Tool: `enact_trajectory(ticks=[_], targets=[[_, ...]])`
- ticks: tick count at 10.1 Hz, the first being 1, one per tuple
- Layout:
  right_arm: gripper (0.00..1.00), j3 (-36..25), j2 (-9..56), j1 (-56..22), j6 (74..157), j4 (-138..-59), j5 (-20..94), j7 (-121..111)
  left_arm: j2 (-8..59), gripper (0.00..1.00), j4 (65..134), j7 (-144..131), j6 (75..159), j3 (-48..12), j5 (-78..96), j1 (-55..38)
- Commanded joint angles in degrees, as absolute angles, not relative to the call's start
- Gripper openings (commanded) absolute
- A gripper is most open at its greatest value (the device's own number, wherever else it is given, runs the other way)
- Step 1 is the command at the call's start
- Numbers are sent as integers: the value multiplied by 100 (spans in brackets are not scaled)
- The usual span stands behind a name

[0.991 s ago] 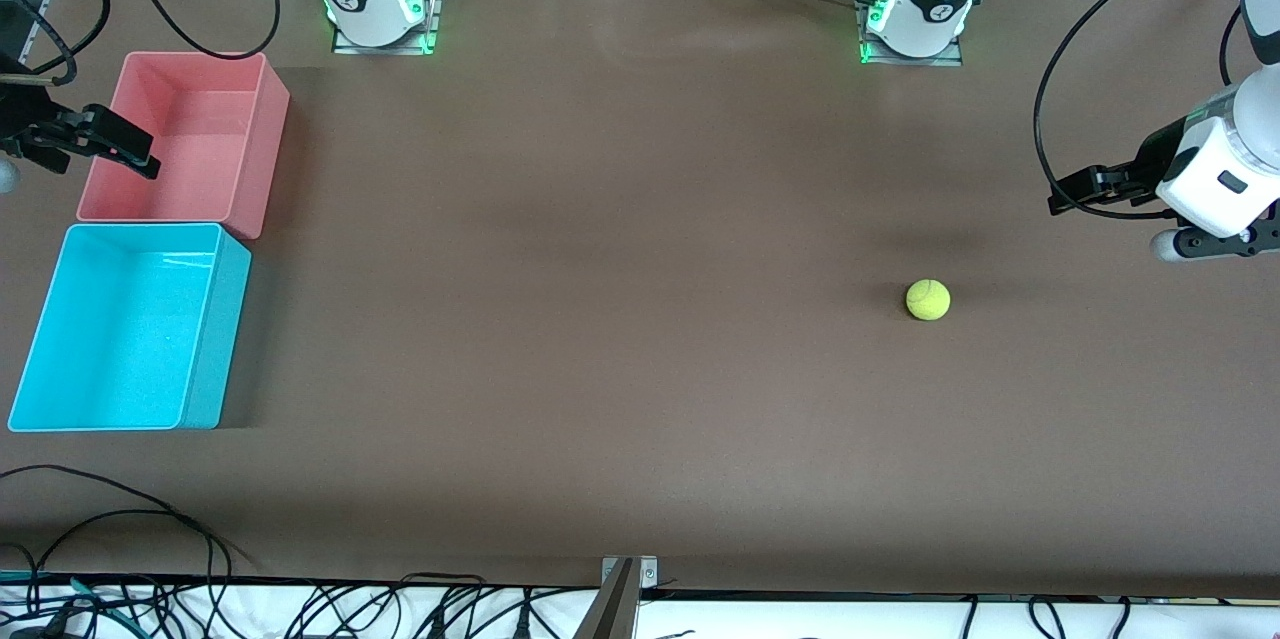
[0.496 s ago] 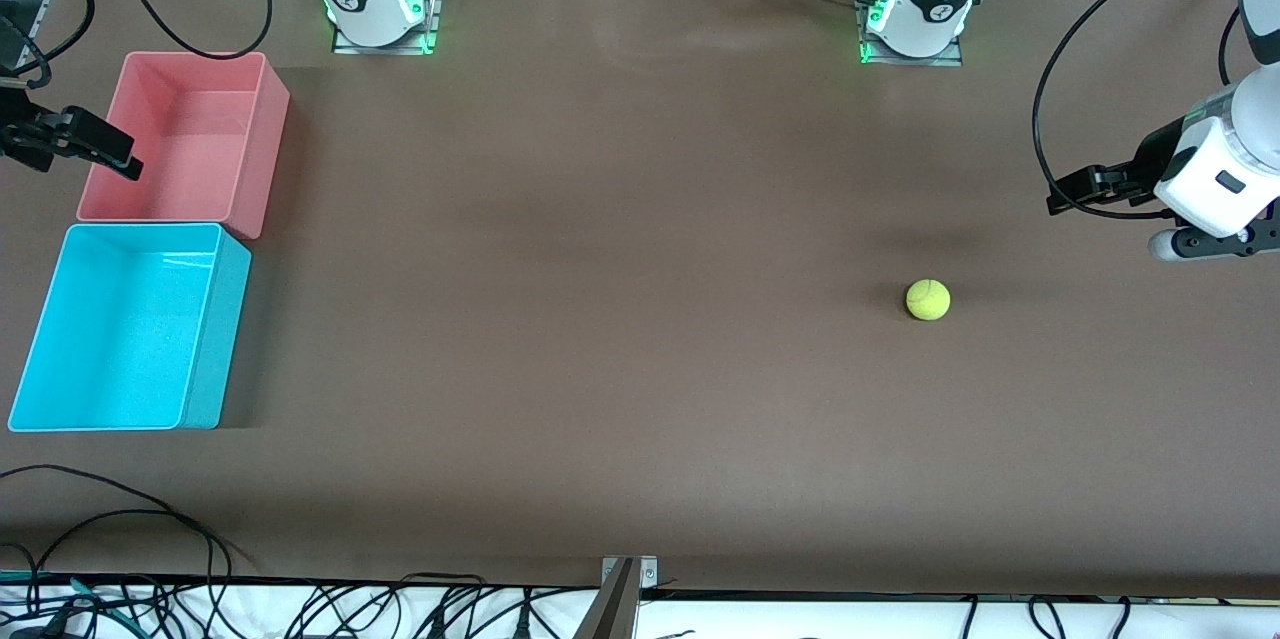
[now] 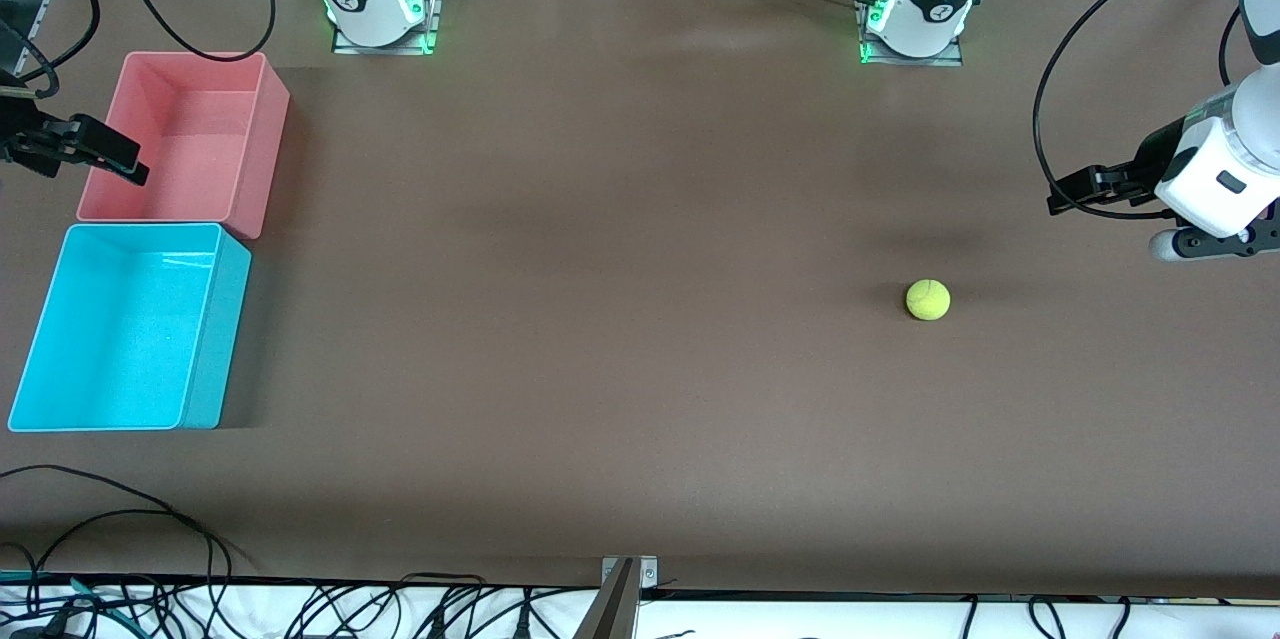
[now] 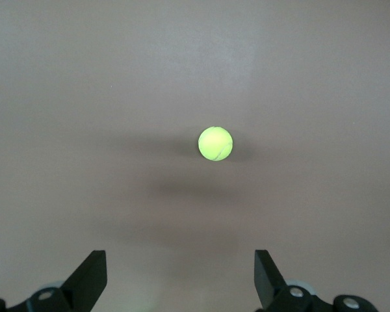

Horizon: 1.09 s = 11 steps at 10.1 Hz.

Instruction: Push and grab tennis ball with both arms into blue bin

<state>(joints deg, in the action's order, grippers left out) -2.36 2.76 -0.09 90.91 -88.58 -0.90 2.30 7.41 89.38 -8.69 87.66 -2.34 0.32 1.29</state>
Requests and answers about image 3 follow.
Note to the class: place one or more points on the blue plastic bin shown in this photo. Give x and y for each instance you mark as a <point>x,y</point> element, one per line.
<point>110,339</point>

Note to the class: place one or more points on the pink plastic bin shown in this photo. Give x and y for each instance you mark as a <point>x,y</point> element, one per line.
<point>215,159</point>

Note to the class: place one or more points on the yellow-green tennis ball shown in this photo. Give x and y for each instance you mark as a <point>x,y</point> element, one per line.
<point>928,300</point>

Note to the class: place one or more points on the silver metal bracket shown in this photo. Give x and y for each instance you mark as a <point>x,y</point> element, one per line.
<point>648,574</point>

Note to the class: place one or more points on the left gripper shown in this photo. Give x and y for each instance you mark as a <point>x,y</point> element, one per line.
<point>1152,159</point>

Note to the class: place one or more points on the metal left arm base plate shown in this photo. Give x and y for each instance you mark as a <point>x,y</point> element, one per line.
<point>950,59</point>

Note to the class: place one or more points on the grey metal bar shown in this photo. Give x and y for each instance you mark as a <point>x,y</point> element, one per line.
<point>612,614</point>

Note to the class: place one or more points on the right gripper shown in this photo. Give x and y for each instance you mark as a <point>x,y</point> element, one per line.
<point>20,145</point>

